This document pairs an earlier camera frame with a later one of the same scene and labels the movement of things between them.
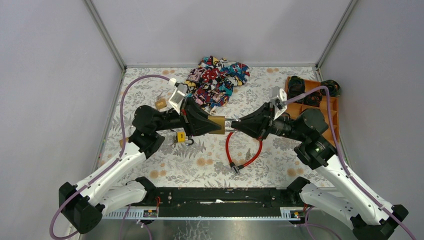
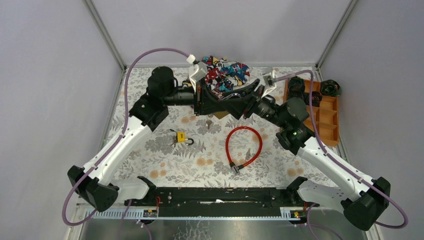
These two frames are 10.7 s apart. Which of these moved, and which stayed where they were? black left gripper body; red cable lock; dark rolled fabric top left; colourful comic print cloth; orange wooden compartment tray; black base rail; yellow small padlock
Moved: black left gripper body
Stayed: colourful comic print cloth; black base rail; dark rolled fabric top left; yellow small padlock; red cable lock; orange wooden compartment tray
